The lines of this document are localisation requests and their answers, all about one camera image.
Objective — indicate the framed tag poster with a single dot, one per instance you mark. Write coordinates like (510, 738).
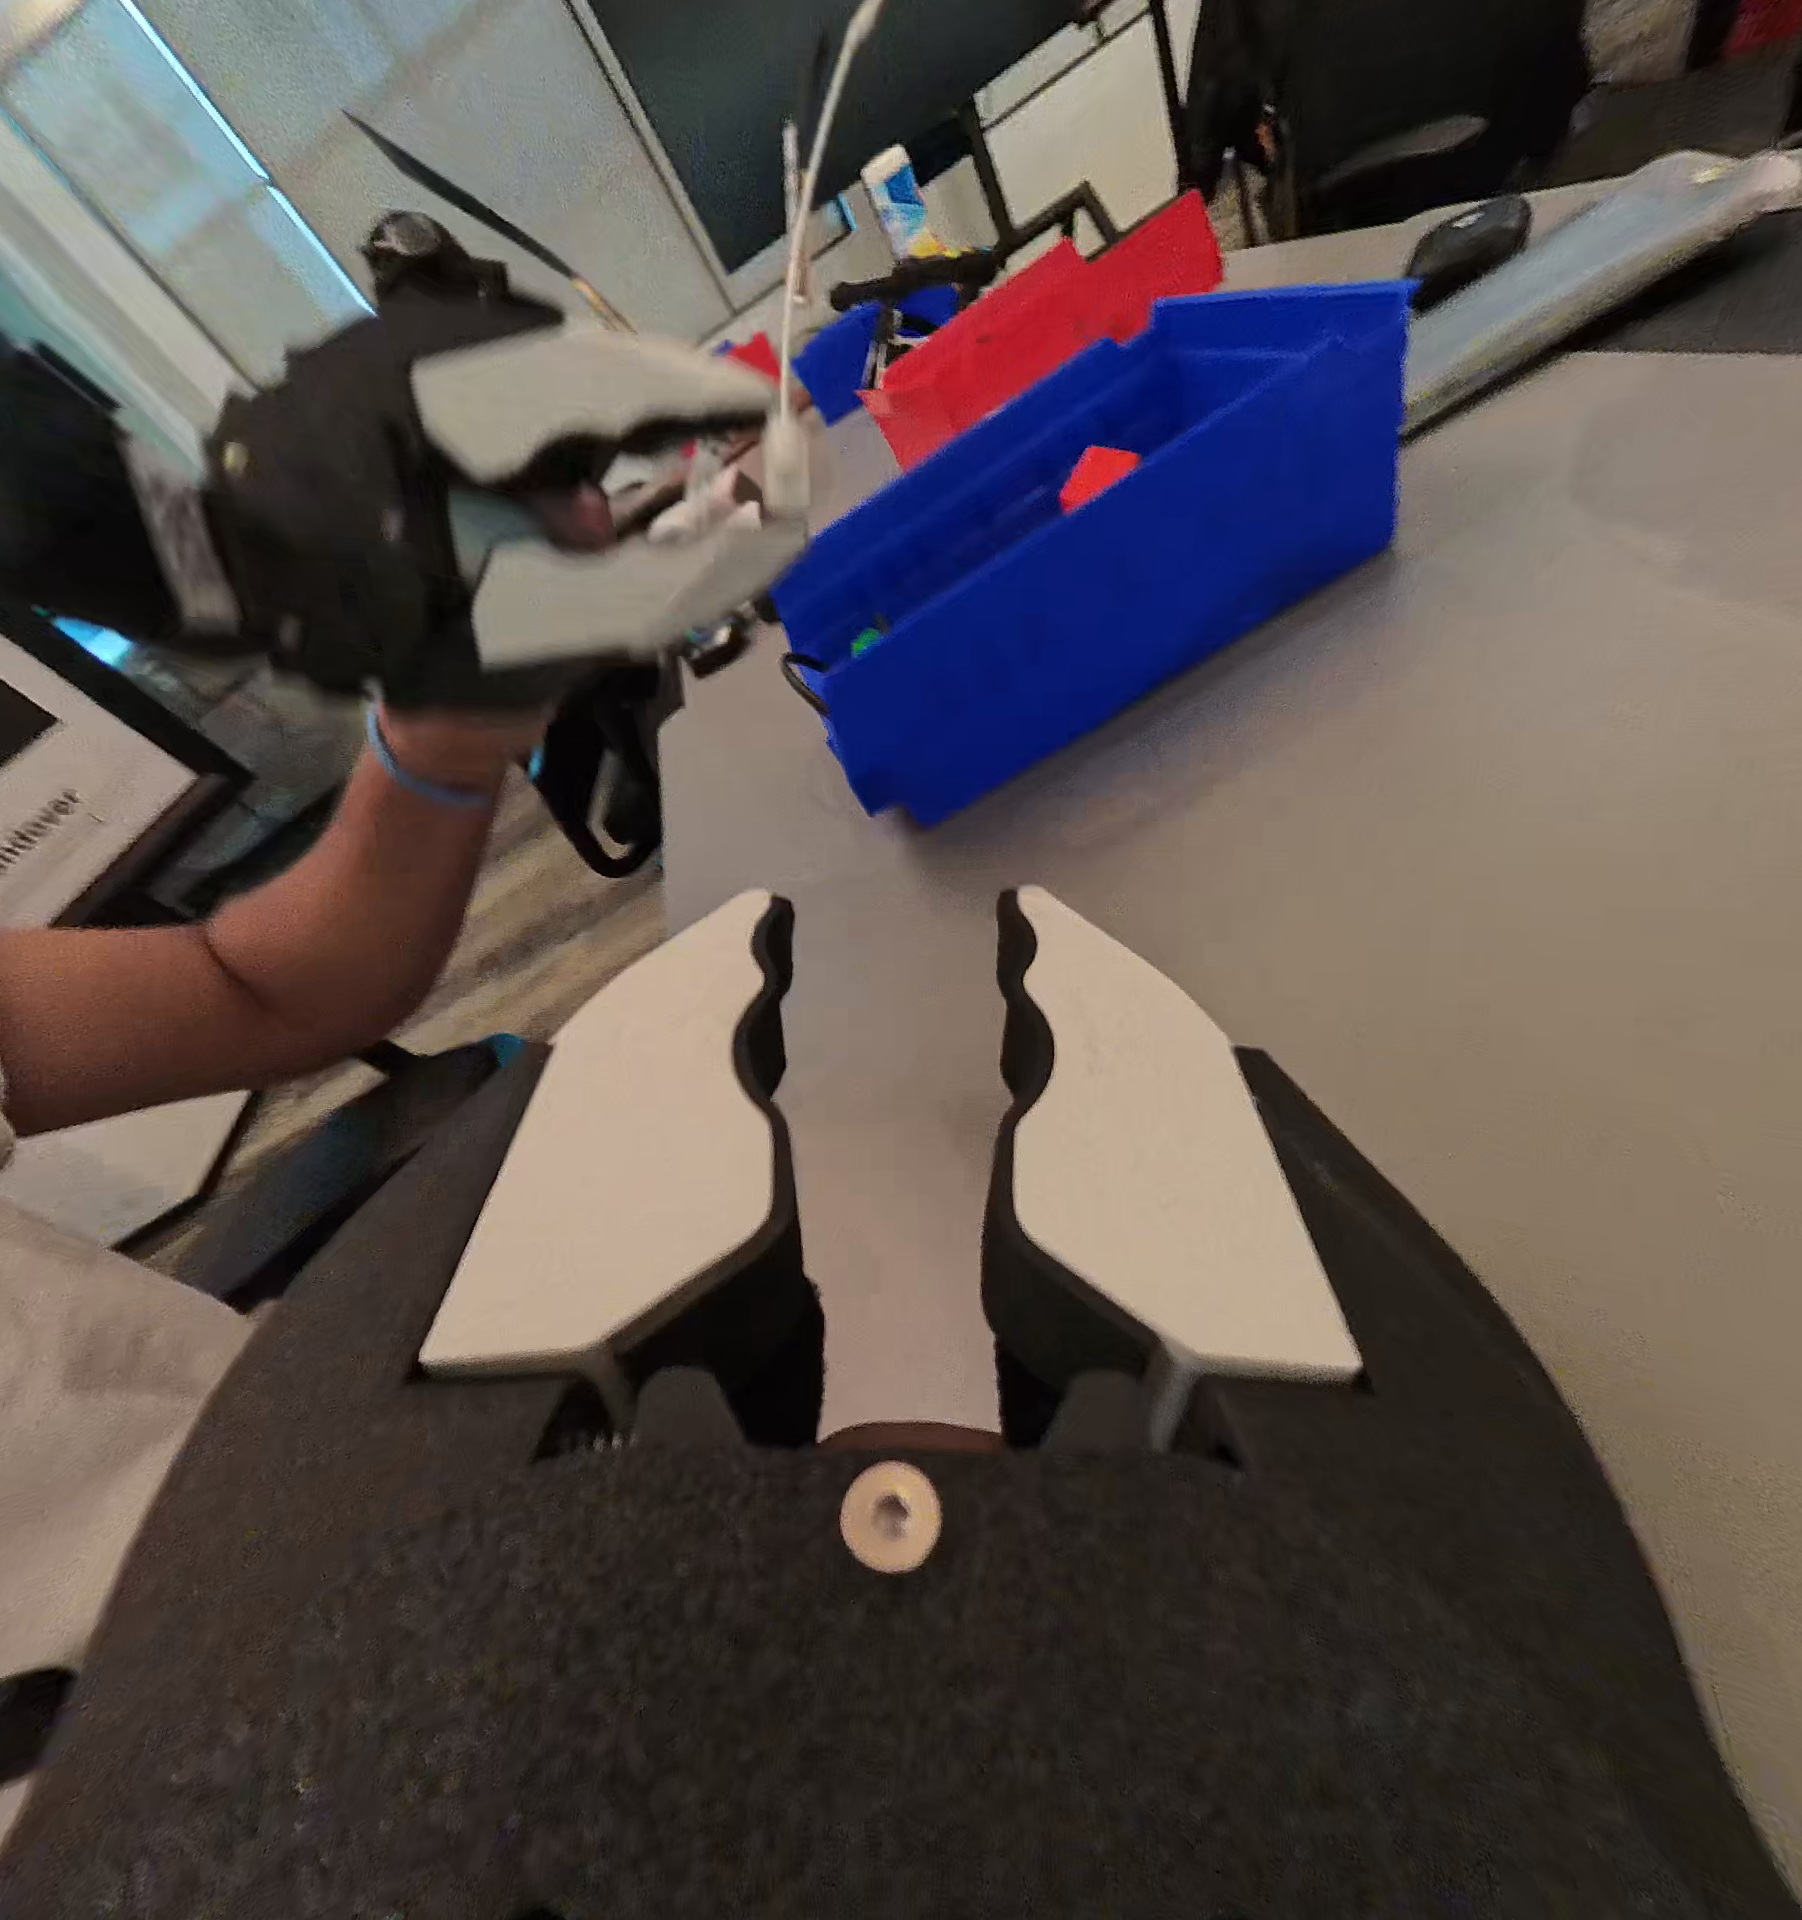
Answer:
(77, 811)

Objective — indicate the person's left hand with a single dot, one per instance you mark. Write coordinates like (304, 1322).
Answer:
(459, 746)

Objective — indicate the grey pouch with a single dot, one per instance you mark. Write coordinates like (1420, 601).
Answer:
(1590, 271)

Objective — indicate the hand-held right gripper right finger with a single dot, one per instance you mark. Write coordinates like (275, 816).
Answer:
(1186, 1201)

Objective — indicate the black computer mouse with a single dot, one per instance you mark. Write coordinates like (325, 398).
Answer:
(1468, 248)

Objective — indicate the black office chair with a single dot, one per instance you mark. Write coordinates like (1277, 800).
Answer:
(1381, 104)

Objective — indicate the white blue canister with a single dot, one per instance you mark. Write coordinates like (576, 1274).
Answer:
(894, 194)

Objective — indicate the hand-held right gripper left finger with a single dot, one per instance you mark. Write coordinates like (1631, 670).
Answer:
(616, 1201)

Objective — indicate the blue wristband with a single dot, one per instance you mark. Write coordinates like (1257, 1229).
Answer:
(420, 786)

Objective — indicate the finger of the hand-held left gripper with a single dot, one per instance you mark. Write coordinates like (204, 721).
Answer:
(616, 601)
(571, 382)

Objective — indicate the blue plastic bin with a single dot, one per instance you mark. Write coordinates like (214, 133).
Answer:
(840, 353)
(1081, 645)

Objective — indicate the large dark screen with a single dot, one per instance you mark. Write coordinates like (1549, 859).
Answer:
(691, 120)

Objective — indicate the bright green plastic piece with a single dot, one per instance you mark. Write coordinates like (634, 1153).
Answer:
(864, 645)

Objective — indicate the red plastic bin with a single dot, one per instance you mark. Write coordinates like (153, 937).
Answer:
(1020, 338)

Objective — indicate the person's left forearm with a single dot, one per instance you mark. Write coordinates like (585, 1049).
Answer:
(240, 975)

